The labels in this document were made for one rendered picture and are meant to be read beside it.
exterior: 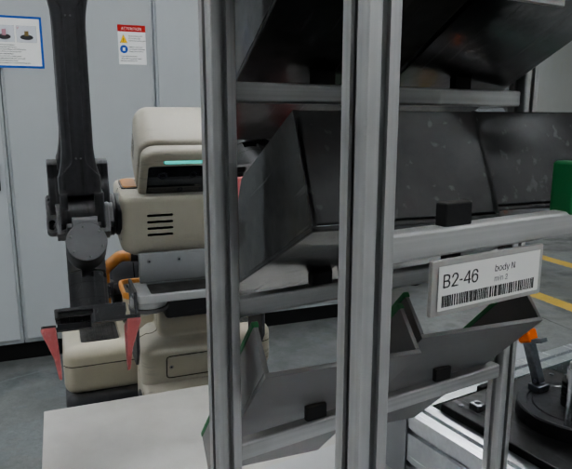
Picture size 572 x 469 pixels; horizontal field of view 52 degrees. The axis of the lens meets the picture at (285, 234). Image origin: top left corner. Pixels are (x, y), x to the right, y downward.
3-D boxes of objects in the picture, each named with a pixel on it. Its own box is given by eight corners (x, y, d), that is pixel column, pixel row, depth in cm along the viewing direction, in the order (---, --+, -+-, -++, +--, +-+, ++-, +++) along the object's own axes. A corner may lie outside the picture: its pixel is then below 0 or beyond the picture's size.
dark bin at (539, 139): (334, 281, 66) (323, 218, 67) (432, 271, 70) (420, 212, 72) (495, 210, 40) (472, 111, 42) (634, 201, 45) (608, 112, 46)
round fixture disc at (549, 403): (493, 408, 81) (494, 395, 81) (556, 386, 88) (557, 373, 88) (588, 459, 70) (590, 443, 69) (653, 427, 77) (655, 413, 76)
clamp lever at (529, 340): (528, 384, 83) (515, 330, 84) (538, 381, 84) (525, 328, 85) (550, 384, 80) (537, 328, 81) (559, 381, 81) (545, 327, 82)
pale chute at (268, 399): (207, 474, 64) (200, 433, 66) (318, 449, 68) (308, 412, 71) (264, 378, 42) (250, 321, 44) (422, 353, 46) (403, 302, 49)
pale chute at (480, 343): (322, 435, 71) (312, 400, 74) (415, 417, 76) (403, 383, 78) (421, 338, 49) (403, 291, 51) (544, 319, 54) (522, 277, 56)
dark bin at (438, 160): (210, 302, 58) (202, 231, 60) (330, 289, 63) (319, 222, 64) (312, 232, 33) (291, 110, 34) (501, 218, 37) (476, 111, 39)
